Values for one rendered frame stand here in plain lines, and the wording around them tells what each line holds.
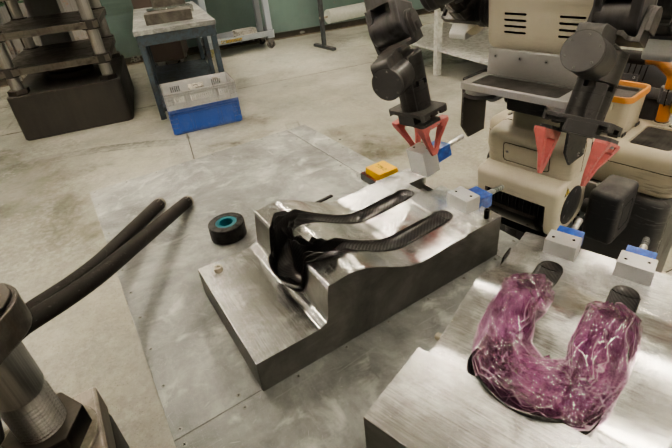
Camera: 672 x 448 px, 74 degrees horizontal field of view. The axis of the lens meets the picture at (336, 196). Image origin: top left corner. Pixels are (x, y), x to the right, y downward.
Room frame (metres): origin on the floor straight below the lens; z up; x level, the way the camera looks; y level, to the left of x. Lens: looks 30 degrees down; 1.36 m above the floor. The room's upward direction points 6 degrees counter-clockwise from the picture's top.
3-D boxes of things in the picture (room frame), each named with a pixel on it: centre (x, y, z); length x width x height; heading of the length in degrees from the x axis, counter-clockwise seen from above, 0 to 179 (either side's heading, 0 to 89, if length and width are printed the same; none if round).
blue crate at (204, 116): (3.89, 1.10, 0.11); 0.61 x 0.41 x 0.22; 109
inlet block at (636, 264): (0.55, -0.49, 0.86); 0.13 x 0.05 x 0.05; 137
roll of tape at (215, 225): (0.83, 0.25, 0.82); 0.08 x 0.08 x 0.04
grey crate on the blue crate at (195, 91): (3.88, 1.10, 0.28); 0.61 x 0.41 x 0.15; 109
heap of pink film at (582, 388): (0.39, -0.27, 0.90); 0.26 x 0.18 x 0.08; 137
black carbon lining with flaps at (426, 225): (0.65, -0.04, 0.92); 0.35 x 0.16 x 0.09; 120
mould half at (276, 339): (0.66, -0.02, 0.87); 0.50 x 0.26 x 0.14; 120
